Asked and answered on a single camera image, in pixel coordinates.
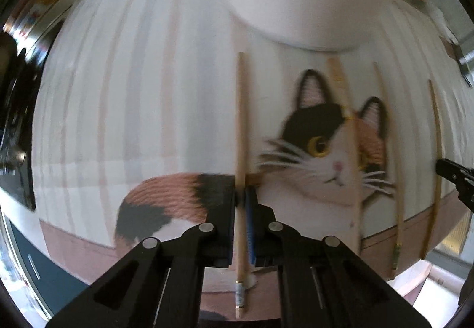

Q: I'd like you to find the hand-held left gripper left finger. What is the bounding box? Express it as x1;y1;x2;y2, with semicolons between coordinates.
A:
46;174;238;328

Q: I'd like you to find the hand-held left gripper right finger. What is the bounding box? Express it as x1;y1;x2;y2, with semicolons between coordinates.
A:
244;187;432;328

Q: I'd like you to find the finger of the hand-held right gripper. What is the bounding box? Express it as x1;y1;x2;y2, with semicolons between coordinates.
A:
436;158;474;210

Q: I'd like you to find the pale wooden chopstick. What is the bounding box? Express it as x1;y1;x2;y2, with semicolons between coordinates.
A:
233;52;248;318

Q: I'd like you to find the row of wooden chopsticks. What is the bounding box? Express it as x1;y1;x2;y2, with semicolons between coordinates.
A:
328;57;443;279

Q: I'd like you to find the striped cat print mat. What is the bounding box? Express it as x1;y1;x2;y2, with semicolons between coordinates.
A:
31;0;474;321

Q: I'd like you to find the blue kitchen cabinet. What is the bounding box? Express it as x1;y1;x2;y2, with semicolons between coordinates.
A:
7;220;89;314

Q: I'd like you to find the black glass gas cooktop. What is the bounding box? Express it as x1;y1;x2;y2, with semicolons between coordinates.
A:
0;35;41;210

